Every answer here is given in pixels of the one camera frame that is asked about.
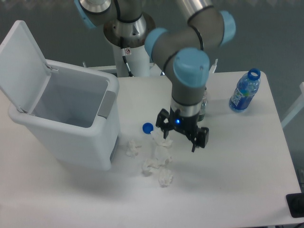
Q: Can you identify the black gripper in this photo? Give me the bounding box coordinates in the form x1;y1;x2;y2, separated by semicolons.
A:
155;109;209;152

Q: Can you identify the white paper ball bottom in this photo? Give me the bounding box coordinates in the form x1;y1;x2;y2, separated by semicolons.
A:
158;168;173;187

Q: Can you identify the white paper ball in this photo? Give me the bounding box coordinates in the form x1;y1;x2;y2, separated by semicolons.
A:
151;128;173;148
142;159;160;176
158;168;173;187
152;145;172;167
126;140;142;158

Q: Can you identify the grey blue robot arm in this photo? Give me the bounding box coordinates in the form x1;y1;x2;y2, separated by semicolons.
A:
75;0;236;148

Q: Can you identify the white paper ball top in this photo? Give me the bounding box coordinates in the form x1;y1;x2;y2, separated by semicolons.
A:
151;128;173;148

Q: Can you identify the white paper ball middle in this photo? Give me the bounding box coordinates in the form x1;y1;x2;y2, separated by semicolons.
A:
152;145;172;167

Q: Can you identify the white paper ball lower left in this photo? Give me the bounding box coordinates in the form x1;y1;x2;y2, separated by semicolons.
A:
142;159;160;176

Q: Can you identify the blue bottle cap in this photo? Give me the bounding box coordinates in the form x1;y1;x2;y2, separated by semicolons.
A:
142;122;154;134

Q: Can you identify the blue plastic drink bottle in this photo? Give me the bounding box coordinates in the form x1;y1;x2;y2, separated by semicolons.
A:
229;68;261;113

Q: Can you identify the white open trash bin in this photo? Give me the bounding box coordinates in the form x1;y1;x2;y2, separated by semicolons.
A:
0;20;120;171

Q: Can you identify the black device at edge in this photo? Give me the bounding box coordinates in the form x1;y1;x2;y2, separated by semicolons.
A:
286;193;304;218

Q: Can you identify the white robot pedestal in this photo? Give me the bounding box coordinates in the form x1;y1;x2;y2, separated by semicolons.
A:
82;11;219;78

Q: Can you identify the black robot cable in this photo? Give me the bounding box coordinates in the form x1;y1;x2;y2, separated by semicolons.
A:
113;0;135;77

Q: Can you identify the white frame at right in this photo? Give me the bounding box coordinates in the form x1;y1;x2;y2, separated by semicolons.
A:
281;82;304;129

